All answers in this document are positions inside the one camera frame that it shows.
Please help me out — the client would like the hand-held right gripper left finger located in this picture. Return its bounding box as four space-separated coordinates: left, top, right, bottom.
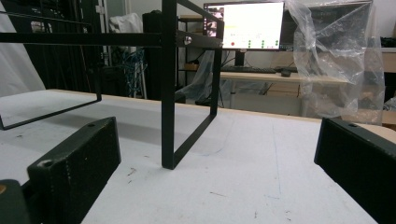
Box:
26 116 122 224

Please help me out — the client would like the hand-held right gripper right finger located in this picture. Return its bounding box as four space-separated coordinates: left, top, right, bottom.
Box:
313 117 396 224

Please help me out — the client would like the clear plastic bag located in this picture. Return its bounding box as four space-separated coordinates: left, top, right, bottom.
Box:
284 0 386 126

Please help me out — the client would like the white cloth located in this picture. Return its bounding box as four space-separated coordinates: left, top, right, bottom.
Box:
0 3 47 98

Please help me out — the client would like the wooden desk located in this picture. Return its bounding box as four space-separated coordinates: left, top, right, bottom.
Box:
219 71 349 117

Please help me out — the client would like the black keyboard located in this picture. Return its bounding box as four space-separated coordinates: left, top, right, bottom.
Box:
219 65 277 75

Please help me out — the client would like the black shelf unit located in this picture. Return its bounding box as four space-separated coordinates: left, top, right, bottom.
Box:
177 13 206 91

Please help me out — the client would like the computer monitor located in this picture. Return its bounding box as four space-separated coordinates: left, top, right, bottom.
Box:
203 1 286 67

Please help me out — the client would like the bundle of blue cables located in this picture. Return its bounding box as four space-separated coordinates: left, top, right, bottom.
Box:
120 48 148 98

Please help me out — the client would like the black metal frame rack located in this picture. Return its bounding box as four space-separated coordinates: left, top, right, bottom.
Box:
0 0 225 171

